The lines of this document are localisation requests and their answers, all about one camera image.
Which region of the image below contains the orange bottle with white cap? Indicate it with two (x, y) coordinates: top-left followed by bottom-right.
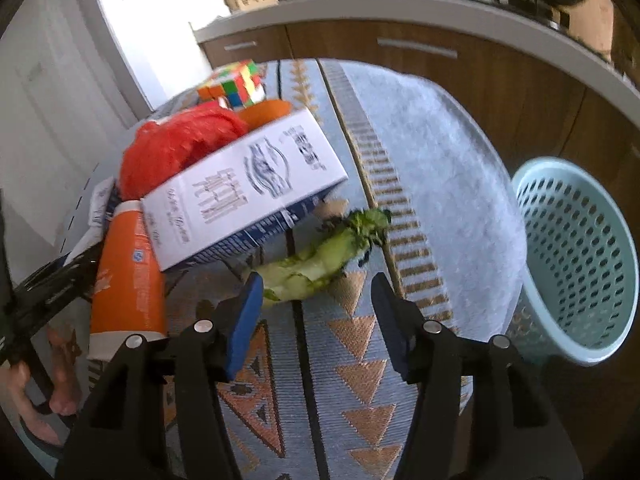
(87, 199), (168, 361)

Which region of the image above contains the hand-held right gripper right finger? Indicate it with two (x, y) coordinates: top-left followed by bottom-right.
(371, 272), (586, 480)

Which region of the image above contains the multicoloured puzzle cube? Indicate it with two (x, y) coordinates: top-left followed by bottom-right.
(196, 60), (267, 111)

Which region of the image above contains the light blue plastic wastebasket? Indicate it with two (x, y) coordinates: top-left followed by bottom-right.
(507, 156), (640, 367)

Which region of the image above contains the long metal cabinet handle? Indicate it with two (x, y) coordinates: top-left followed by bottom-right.
(377, 37), (458, 59)

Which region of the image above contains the white kitchen countertop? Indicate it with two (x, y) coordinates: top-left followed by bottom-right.
(192, 0), (640, 78)

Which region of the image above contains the white printed packet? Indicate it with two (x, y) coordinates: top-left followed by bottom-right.
(87, 177), (121, 233)

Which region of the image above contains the orange carrot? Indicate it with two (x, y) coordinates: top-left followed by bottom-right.
(237, 99), (293, 128)

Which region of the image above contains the green vegetable scrap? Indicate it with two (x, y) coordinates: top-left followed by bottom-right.
(242, 207), (393, 303)

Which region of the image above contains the patterned grey tablecloth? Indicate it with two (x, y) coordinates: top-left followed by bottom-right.
(10, 57), (531, 480)

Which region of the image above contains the white printed carton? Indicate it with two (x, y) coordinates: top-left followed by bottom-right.
(141, 107), (349, 272)

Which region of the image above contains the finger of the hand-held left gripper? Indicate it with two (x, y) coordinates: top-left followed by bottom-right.
(14, 245), (103, 312)

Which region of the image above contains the person's left hand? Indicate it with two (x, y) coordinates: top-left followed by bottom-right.
(7, 327), (83, 448)

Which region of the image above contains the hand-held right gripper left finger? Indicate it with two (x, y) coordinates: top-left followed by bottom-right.
(55, 272), (266, 480)

